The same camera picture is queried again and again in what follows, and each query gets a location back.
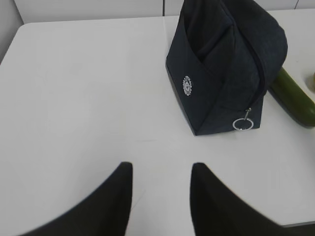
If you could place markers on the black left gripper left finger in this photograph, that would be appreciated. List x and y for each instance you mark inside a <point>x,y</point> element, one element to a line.
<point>105,212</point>

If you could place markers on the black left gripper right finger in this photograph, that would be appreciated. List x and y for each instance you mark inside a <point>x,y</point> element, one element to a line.
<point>217,211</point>

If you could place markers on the green cucumber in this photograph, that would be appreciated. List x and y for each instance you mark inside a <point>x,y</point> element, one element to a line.
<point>293,99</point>

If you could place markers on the dark blue lunch bag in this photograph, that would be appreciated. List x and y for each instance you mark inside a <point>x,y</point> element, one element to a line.
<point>223,57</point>

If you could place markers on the yellow wrinkled squash toy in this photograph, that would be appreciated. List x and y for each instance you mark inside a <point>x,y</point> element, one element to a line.
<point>310,82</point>

